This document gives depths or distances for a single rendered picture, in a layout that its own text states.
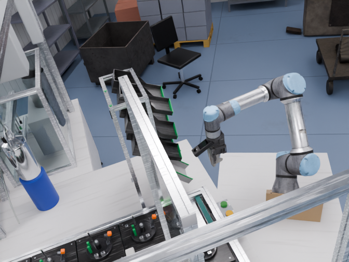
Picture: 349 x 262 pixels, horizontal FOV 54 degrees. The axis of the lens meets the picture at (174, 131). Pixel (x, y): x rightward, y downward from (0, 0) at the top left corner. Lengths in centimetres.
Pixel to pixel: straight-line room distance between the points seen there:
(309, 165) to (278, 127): 218
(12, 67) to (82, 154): 81
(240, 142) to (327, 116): 107
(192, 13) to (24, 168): 415
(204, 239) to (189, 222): 6
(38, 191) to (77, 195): 27
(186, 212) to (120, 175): 179
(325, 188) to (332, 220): 140
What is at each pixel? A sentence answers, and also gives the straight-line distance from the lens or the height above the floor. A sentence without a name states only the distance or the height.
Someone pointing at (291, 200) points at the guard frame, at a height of 199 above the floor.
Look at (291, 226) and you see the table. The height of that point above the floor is 86.
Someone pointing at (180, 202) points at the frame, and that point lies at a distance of 68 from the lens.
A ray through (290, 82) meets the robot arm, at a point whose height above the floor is 155.
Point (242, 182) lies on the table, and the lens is 222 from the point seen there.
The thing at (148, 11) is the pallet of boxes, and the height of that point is 68.
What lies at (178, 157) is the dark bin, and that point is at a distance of 191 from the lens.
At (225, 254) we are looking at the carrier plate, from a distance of 179.
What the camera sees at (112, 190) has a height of 86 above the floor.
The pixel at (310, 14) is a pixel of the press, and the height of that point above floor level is 38.
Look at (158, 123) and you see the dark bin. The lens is 189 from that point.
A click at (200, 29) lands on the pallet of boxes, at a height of 31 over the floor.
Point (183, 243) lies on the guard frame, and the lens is 62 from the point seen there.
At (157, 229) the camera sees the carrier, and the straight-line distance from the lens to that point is 192.
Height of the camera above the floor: 250
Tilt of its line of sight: 38 degrees down
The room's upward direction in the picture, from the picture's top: 11 degrees counter-clockwise
